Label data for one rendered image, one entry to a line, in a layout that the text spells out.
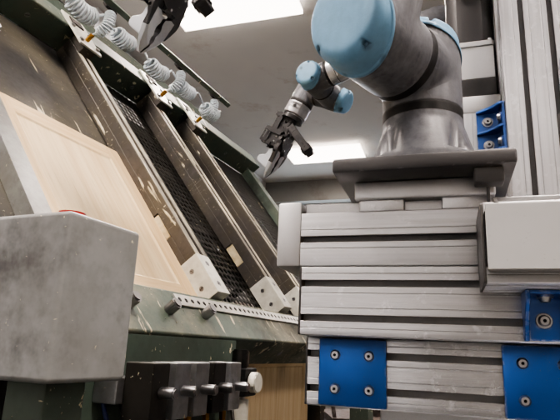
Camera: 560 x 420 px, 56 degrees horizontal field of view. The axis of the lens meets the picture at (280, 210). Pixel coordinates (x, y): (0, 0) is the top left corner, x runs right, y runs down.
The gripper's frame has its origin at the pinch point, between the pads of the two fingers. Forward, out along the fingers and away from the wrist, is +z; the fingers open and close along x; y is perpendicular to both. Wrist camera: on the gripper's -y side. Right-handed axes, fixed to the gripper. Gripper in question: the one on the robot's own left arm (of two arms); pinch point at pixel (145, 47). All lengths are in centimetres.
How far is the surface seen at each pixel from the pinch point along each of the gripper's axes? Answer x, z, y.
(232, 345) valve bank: -41, 47, -30
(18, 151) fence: 1.4, 29.9, 13.3
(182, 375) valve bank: -5, 48, -39
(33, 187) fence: 2.2, 34.3, 3.9
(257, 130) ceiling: -591, -125, 312
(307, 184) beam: -832, -123, 301
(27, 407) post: 30, 50, -41
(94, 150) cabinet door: -33.0, 22.0, 29.3
